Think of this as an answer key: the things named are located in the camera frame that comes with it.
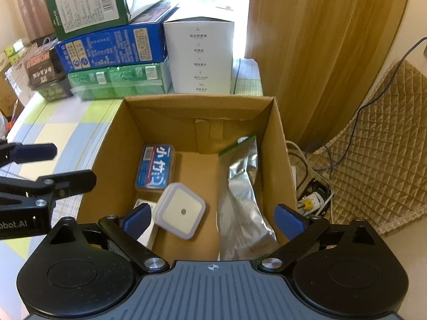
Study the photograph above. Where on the black Honglu food container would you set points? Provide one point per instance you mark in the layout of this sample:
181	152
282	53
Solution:
47	76

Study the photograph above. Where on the blue white pill box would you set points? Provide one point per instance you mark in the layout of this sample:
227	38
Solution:
156	167

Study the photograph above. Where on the pink white paper envelope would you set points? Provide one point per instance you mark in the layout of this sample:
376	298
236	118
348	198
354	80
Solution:
15	90

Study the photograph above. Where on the checked tablecloth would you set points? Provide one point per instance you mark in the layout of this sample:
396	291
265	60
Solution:
78	128

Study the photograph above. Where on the blue milk carton box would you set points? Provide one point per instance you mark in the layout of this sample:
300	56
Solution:
142	41

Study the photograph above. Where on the green tissue packs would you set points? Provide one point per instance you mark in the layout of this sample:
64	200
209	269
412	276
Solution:
15	50

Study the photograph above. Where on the brown curtain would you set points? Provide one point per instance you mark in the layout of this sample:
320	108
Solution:
319	58

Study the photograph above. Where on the white plug night light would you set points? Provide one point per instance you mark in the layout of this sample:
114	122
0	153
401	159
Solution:
179	210

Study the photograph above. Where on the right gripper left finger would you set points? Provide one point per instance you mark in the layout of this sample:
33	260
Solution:
124	232

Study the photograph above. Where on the dark green top carton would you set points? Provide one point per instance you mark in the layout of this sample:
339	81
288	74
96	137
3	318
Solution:
72	18

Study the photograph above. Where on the brown cardboard box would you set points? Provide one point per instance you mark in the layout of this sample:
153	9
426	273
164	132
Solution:
199	127

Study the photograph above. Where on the green wrapped carton pack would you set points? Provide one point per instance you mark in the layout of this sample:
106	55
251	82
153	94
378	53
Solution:
121	81

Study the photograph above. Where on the white power strip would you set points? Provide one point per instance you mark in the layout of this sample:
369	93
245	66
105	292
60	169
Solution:
314	192

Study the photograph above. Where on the white tall box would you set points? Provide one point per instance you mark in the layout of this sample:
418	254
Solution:
200	49

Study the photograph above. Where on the quilted beige chair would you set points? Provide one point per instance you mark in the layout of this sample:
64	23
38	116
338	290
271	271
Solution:
380	156

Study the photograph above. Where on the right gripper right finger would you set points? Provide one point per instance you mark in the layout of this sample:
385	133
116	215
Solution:
302	234

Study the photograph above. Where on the silver green tea bag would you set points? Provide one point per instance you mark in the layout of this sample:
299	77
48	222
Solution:
244	233

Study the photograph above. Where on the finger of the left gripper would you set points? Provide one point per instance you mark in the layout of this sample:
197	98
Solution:
18	153
48	187

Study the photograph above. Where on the white tablet medicine box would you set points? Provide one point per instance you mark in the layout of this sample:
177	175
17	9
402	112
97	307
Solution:
150	229

